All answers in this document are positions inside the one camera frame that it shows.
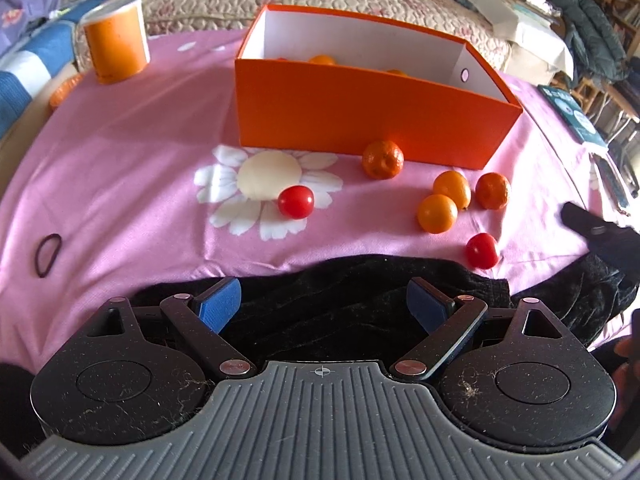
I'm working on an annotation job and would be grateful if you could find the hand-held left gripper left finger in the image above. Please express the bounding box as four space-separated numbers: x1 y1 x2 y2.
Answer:
85 276 258 379

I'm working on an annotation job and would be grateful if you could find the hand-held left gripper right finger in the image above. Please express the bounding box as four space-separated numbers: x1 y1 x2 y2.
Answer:
390 276 572 382

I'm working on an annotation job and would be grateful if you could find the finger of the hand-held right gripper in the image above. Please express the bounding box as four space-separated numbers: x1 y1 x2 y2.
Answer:
560 201 640 272

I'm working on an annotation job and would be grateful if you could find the red tomato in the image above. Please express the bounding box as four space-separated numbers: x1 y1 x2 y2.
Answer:
277 185 315 221
465 232 500 270

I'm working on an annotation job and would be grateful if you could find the smooth orange kumquat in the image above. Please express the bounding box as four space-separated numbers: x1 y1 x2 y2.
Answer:
433 170 472 211
417 193 459 235

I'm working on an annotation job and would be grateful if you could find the dimpled mandarin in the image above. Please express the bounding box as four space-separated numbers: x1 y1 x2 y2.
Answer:
361 139 405 180
475 172 512 211

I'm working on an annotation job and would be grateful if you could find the orange cardboard box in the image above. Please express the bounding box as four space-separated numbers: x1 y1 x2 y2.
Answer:
234 4 524 171

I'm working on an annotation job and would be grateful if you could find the person's right hand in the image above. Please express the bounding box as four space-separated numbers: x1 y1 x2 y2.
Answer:
613 310 640 397

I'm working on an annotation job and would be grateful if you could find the black phone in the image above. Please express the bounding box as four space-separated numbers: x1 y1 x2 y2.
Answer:
592 155 631 216

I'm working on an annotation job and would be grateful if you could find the black velvet cloth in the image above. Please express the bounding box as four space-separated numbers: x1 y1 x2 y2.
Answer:
132 254 640 362

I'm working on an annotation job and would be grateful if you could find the teal book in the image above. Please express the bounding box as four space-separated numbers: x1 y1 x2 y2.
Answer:
537 84 609 146

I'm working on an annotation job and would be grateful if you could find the wooden chair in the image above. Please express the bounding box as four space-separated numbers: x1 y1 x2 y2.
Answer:
572 55 640 147

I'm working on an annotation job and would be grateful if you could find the pink flower-print tablecloth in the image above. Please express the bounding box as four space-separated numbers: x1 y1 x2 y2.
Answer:
0 27 640 378

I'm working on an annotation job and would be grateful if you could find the dark green jacket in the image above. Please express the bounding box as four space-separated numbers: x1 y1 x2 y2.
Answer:
537 0 629 84

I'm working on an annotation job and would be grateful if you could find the stack of papers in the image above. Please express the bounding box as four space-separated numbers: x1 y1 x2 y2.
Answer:
457 0 574 74

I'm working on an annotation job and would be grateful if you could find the orange waste bin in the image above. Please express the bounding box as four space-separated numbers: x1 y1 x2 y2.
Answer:
48 72 86 114

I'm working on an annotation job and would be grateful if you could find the orange speckled canister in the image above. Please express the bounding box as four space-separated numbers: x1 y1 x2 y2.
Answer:
78 0 152 85

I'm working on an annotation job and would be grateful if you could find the beige quilted bedspread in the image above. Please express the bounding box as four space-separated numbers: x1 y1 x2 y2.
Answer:
75 0 514 72

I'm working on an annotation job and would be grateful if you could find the blue white striped blanket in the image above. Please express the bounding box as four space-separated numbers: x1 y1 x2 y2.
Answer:
0 7 84 139

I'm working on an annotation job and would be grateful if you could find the dark hair tie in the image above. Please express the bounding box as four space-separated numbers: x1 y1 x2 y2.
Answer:
35 233 64 279

